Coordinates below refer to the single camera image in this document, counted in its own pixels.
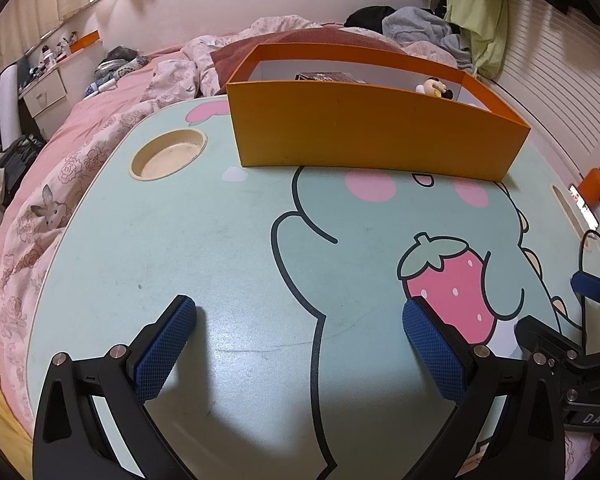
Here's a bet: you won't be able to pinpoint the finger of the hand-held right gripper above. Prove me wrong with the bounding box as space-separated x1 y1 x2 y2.
514 314 589 362
571 271 600 308

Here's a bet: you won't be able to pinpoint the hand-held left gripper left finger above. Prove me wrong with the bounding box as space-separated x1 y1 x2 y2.
32 294 198 480

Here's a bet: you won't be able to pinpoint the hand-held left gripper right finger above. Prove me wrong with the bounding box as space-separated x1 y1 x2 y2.
402 296 565 480

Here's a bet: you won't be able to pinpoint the orange cardboard box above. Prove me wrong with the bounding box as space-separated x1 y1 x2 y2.
226 42 531 182

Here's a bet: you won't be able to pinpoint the small mouse toy figure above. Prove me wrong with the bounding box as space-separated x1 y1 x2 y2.
415 77 453 100

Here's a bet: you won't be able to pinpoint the smartphone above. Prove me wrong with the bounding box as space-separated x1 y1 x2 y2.
568 184 600 228

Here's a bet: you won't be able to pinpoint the orange bottle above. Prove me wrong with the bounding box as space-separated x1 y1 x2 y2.
580 162 600 208

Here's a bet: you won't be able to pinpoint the mint cartoon lap desk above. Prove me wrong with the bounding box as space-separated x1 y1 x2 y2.
27 95 600 480

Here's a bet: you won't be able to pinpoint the yellow cloth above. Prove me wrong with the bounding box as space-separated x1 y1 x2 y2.
0 367 36 480

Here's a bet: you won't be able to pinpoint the pink floral duvet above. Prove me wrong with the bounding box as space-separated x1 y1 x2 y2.
0 16 341 428

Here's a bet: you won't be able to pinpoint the white slatted cabinet doors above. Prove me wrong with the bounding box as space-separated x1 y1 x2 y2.
480 0 600 171

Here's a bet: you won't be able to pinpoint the dark clothes pile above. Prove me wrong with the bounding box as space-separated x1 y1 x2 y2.
0 87 46 241

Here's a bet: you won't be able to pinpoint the pink bed sheet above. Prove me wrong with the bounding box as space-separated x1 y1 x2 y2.
0 45 231 241

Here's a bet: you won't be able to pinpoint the white nightstand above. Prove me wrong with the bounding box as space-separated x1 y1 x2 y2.
17 67 71 128

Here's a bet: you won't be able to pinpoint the blue patterned clothes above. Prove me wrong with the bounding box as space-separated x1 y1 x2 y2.
82 45 153 98

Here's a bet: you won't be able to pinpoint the white paper roll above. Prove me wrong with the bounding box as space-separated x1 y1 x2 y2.
0 65 23 143

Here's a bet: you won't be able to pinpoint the light green hanging cloth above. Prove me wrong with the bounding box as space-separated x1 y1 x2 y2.
442 0 510 81

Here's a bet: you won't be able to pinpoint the small bottles on shelf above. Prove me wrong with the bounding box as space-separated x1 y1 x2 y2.
30 32 73 68

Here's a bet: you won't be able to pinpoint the grey clothing heap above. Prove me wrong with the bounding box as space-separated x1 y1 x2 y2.
382 6 475 73

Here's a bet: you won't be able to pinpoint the orange shelf box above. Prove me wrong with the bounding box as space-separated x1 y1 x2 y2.
69 30 101 53

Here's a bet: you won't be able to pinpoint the black clothing heap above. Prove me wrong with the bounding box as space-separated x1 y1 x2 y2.
344 6 398 31

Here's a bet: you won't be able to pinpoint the black cable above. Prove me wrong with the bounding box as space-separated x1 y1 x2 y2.
577 229 600 353

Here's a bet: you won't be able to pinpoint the maroon corduroy pillow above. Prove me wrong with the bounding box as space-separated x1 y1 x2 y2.
211 25 460 81

